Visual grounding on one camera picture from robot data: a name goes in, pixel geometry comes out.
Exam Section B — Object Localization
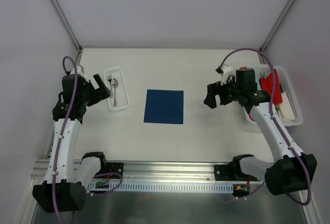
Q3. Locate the silver spoon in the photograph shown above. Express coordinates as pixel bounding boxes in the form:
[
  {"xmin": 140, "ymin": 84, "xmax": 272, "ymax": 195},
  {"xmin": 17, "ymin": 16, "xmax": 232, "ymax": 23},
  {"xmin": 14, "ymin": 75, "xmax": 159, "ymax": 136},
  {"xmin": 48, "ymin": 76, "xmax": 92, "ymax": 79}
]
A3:
[{"xmin": 111, "ymin": 78, "xmax": 118, "ymax": 107}]

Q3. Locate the blue paper napkin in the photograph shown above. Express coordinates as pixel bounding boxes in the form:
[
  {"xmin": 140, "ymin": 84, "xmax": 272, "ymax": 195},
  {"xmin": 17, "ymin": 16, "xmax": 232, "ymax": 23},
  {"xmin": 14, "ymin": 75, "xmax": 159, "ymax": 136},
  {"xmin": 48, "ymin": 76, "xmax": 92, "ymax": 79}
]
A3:
[{"xmin": 143, "ymin": 89, "xmax": 184, "ymax": 125}]

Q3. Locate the silver fork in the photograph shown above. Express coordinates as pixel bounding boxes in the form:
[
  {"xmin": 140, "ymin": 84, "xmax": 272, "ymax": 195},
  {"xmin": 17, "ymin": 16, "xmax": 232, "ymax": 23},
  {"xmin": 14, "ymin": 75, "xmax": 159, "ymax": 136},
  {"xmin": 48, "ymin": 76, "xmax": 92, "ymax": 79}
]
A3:
[{"xmin": 107, "ymin": 75, "xmax": 112, "ymax": 87}]

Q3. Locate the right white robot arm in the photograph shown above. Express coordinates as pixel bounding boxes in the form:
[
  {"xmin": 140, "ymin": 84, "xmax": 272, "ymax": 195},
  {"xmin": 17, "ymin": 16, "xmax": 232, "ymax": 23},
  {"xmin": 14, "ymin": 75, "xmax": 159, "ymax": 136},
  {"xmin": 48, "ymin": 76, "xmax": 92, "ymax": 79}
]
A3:
[{"xmin": 204, "ymin": 68, "xmax": 317, "ymax": 195}]

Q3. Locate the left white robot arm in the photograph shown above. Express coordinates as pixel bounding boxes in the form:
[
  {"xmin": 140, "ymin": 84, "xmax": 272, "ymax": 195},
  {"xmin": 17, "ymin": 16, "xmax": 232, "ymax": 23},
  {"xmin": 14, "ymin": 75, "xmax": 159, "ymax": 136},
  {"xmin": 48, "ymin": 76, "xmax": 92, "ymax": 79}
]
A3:
[{"xmin": 32, "ymin": 74, "xmax": 110, "ymax": 213}]

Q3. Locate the light blue rolled napkin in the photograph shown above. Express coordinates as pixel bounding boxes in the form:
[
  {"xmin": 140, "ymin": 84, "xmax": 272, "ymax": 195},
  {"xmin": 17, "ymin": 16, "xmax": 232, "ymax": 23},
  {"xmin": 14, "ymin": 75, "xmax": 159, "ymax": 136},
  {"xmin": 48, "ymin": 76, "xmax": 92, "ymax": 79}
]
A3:
[{"xmin": 255, "ymin": 73, "xmax": 262, "ymax": 91}]

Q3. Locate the red rolled napkin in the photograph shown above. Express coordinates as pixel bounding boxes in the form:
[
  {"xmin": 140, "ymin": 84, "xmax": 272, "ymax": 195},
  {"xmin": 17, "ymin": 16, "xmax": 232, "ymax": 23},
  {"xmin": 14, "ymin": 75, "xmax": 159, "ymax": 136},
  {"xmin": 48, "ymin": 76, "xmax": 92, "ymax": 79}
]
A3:
[
  {"xmin": 267, "ymin": 69, "xmax": 283, "ymax": 105},
  {"xmin": 259, "ymin": 77, "xmax": 271, "ymax": 96}
]

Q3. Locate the white napkin stack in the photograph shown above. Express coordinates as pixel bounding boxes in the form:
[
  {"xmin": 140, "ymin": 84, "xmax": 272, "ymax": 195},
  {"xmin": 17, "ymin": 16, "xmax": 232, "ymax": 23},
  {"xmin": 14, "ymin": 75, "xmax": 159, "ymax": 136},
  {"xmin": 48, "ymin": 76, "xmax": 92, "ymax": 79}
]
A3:
[{"xmin": 278, "ymin": 92, "xmax": 295, "ymax": 123}]

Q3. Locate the small white utensil tray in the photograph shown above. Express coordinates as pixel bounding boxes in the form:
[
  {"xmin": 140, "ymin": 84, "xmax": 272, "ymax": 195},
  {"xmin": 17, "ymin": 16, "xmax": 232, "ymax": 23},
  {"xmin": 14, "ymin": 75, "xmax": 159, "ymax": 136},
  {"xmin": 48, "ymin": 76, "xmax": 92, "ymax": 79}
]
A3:
[{"xmin": 103, "ymin": 66, "xmax": 130, "ymax": 112}]

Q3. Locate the large white basket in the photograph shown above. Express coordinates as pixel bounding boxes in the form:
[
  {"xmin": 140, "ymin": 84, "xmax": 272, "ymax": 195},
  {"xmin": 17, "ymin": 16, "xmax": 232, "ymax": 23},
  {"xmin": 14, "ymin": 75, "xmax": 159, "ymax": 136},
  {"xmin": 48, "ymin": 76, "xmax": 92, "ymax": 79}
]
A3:
[{"xmin": 247, "ymin": 64, "xmax": 303, "ymax": 127}]

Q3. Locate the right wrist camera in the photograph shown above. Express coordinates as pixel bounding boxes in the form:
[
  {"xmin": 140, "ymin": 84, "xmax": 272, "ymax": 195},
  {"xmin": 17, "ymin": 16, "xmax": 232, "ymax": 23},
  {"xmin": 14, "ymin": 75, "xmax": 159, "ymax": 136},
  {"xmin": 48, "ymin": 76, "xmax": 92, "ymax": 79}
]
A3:
[{"xmin": 216, "ymin": 63, "xmax": 234, "ymax": 85}]

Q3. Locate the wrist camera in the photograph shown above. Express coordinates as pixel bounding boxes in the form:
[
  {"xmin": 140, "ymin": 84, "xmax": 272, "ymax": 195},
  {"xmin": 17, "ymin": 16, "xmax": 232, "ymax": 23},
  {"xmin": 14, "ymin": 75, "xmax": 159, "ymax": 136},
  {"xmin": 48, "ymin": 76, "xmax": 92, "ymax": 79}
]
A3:
[
  {"xmin": 71, "ymin": 65, "xmax": 86, "ymax": 77},
  {"xmin": 216, "ymin": 63, "xmax": 234, "ymax": 85}
]

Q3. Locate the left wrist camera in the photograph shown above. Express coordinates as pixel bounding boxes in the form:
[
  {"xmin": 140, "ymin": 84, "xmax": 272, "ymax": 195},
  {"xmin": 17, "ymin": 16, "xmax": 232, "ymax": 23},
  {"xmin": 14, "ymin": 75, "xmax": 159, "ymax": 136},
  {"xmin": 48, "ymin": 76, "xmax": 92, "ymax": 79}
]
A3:
[{"xmin": 71, "ymin": 65, "xmax": 86, "ymax": 77}]

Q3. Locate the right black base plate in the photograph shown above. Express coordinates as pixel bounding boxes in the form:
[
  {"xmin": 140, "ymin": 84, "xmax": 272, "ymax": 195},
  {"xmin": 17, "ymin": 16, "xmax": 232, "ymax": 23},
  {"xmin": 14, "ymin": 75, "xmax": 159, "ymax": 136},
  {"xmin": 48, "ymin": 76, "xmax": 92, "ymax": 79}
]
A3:
[{"xmin": 213, "ymin": 162, "xmax": 259, "ymax": 182}]

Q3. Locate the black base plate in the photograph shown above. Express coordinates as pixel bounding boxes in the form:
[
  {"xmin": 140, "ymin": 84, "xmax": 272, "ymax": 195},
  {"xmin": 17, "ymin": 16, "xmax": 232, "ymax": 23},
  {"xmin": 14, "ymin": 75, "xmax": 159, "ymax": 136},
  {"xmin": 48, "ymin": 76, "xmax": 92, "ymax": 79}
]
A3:
[
  {"xmin": 213, "ymin": 162, "xmax": 259, "ymax": 182},
  {"xmin": 103, "ymin": 162, "xmax": 124, "ymax": 180}
]

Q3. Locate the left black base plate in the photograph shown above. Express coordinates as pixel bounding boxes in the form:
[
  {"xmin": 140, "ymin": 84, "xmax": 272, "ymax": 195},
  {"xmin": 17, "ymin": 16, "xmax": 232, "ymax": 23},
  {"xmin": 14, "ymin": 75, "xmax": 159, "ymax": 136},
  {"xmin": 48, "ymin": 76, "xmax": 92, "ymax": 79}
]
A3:
[{"xmin": 103, "ymin": 162, "xmax": 124, "ymax": 180}]

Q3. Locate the aluminium mounting rail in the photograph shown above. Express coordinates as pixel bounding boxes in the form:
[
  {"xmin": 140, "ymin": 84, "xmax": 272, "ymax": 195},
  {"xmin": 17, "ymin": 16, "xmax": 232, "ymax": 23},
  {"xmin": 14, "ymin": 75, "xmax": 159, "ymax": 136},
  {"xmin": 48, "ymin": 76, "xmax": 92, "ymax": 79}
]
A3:
[{"xmin": 30, "ymin": 158, "xmax": 274, "ymax": 183}]

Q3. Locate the left aluminium frame post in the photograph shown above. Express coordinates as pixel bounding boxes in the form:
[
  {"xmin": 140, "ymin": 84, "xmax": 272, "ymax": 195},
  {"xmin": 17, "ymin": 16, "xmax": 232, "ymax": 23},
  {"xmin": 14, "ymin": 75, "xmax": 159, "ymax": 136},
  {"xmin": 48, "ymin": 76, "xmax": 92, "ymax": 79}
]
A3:
[{"xmin": 50, "ymin": 0, "xmax": 81, "ymax": 51}]

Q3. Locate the aluminium frame post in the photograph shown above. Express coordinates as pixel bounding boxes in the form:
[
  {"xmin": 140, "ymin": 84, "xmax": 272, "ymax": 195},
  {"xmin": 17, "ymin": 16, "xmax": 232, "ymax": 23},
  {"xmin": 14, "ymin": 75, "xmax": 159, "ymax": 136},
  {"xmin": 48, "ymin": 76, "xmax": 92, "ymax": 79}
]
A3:
[
  {"xmin": 50, "ymin": 0, "xmax": 81, "ymax": 51},
  {"xmin": 259, "ymin": 0, "xmax": 296, "ymax": 52}
]

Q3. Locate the white slotted cable duct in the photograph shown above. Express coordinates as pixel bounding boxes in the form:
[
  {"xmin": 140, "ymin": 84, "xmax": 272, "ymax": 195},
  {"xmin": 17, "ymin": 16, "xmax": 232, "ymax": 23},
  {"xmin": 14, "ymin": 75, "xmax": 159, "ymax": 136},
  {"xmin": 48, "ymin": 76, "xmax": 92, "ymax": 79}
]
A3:
[{"xmin": 86, "ymin": 181, "xmax": 234, "ymax": 193}]

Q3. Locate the right aluminium frame post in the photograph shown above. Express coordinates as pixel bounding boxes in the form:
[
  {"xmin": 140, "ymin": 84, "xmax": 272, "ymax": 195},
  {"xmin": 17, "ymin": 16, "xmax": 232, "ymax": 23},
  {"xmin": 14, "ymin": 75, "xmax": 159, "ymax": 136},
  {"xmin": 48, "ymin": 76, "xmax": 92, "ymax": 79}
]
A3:
[{"xmin": 259, "ymin": 0, "xmax": 296, "ymax": 52}]

